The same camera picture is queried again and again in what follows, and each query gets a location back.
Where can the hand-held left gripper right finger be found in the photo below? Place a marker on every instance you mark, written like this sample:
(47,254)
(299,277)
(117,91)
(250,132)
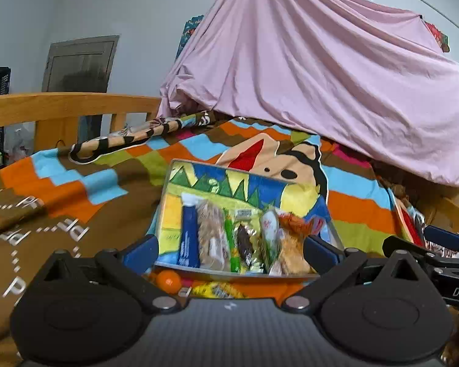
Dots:
(319,252)

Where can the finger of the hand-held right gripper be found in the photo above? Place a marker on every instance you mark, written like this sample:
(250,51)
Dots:
(443,237)
(424,254)

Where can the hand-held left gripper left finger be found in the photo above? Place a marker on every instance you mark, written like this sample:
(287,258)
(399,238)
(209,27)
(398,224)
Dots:
(141,254)

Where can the orange snack packet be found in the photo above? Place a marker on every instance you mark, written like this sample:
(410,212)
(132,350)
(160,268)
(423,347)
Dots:
(292,248)

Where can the green white snack packet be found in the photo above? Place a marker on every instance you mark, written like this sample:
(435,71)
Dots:
(269,225)

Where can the beige nut packet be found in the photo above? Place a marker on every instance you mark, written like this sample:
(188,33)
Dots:
(212,233)

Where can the dark brown snack packet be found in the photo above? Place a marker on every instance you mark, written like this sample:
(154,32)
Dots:
(244,242)

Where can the green candy stick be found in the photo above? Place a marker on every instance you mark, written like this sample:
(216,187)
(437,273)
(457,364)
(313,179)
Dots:
(234,260)

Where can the grey box with colourful print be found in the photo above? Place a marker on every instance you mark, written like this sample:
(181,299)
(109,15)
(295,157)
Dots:
(229,183)

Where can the orange ball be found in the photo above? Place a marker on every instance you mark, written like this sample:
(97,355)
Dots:
(168,280)

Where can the yellow green snack packet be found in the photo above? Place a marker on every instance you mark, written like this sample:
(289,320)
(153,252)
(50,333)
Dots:
(214,290)

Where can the colourful printed blanket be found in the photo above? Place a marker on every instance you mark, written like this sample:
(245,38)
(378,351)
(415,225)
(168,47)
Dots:
(80,183)

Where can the striped rolled cloth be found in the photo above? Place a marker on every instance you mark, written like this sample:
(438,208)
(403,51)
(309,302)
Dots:
(137,133)

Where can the white plastic bag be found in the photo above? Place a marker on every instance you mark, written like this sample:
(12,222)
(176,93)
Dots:
(19,145)

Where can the pink bed sheet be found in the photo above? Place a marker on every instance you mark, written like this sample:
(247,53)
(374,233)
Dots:
(310,65)

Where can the grey door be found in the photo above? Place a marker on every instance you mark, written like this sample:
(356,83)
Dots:
(80,65)

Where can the red floral cloth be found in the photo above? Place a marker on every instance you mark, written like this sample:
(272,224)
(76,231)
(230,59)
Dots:
(438,36)

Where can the teal floral cloth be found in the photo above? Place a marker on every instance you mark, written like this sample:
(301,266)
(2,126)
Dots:
(187,34)

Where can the wooden bed frame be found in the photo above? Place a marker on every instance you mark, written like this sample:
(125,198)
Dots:
(61,107)

